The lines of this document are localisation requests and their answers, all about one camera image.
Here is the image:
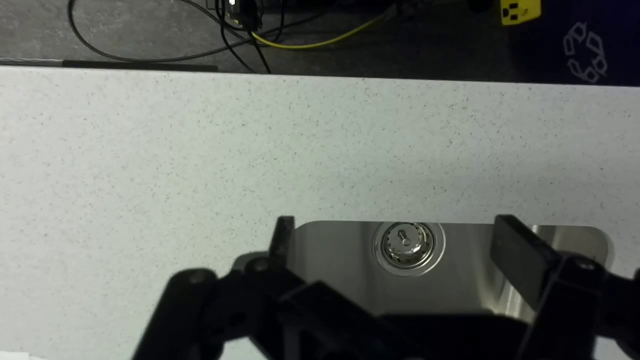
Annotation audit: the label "stainless steel sink basin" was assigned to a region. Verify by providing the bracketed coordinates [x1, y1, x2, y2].
[287, 220, 614, 318]

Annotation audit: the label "black cable plug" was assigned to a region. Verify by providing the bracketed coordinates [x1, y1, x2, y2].
[223, 0, 262, 32]

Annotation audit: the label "metal sink drain strainer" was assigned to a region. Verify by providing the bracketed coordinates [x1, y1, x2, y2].
[373, 220, 448, 271]

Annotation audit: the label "blue recycling bin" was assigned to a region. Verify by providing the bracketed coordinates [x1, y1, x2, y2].
[508, 0, 640, 88]

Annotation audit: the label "yellow cable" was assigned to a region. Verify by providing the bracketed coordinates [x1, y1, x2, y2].
[246, 4, 402, 51]

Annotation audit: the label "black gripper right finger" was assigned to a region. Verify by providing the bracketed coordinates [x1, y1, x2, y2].
[491, 213, 640, 360]

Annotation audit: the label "black and yellow cables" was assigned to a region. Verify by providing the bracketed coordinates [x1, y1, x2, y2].
[66, 0, 322, 73]

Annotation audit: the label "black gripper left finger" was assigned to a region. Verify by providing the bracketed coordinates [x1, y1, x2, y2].
[133, 213, 308, 360]

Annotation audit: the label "yellow power outlet box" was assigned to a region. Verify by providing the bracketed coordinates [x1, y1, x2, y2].
[499, 0, 544, 28]

